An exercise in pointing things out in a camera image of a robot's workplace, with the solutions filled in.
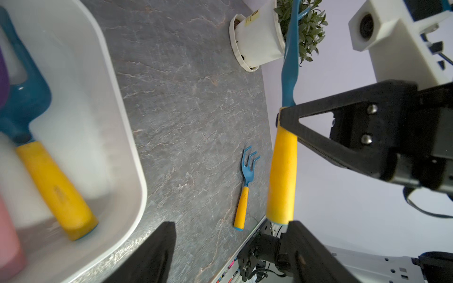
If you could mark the white plastic storage box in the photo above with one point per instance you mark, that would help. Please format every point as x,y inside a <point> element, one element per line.
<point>86,131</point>

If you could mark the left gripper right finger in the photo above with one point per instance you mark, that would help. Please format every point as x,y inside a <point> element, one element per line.
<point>307,260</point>

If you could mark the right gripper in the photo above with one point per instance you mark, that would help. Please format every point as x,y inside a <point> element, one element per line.
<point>391,131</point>

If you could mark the purple rake pink handle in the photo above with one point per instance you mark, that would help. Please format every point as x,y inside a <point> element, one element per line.
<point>13,258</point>

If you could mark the large white potted plant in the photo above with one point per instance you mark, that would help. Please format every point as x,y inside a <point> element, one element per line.
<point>260,38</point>

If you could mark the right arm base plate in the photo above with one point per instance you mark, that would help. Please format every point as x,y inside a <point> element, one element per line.
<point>263,245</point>

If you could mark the teal rake yellow handle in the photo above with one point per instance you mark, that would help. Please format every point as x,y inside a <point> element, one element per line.
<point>26,102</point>
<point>283,174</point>

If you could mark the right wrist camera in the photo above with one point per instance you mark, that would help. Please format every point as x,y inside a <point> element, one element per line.
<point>391,31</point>

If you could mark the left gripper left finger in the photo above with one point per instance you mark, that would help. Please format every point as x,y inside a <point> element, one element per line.
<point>151,262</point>

